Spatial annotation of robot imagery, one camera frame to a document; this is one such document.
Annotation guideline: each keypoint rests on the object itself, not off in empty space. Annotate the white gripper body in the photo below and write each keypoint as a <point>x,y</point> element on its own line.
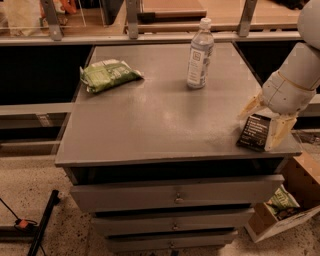
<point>286,94</point>

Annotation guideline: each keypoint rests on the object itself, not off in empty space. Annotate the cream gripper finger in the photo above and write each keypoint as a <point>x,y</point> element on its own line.
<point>279,126</point>
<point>253,106</point>

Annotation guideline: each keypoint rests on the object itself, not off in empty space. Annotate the black rxbar chocolate bar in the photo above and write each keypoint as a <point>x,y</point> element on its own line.
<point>255,132</point>

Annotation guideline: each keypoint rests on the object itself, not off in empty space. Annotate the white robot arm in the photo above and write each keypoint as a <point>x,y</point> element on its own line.
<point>272,113</point>

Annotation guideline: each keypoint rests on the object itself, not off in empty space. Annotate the clear plastic water bottle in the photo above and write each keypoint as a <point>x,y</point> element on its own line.
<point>201,49</point>

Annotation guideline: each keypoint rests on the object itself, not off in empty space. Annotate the top grey drawer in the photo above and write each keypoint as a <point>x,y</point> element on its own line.
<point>175,193</point>

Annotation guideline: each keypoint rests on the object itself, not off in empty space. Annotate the grey drawer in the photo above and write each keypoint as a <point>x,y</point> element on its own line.
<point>172,222</point>
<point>175,193</point>
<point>170,241</point>

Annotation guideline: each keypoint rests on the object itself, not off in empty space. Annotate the cardboard box on floor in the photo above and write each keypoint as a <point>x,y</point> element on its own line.
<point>302,181</point>

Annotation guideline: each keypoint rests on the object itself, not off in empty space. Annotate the green snack bag in box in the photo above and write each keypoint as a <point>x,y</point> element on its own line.
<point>282,204</point>

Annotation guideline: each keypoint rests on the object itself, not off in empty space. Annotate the middle grey drawer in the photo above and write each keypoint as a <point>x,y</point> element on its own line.
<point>172,222</point>

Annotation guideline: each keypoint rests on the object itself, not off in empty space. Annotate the grey drawer cabinet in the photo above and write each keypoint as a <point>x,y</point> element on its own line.
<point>158,129</point>

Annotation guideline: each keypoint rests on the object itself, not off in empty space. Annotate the green chip bag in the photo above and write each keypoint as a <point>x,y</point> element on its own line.
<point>106,74</point>

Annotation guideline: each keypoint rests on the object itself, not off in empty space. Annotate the bottom grey drawer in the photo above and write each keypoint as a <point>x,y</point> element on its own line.
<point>170,241</point>

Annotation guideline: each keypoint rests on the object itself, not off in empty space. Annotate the black stand leg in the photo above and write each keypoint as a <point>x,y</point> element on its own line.
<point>52,202</point>

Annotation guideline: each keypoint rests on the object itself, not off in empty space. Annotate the grey metal shelf rail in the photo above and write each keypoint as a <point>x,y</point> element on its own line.
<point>143,39</point>

